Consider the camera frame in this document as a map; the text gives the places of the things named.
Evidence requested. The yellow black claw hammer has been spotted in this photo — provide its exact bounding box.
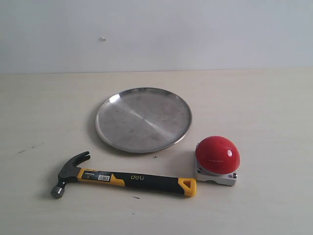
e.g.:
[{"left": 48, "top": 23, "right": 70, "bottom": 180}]
[{"left": 50, "top": 151, "right": 197, "bottom": 199}]

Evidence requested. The red dome push button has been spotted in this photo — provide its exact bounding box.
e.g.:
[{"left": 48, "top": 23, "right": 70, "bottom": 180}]
[{"left": 195, "top": 136, "right": 240, "bottom": 186}]

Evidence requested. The round stainless steel plate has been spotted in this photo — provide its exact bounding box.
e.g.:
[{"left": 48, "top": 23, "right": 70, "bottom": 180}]
[{"left": 95, "top": 87, "right": 192, "bottom": 154}]

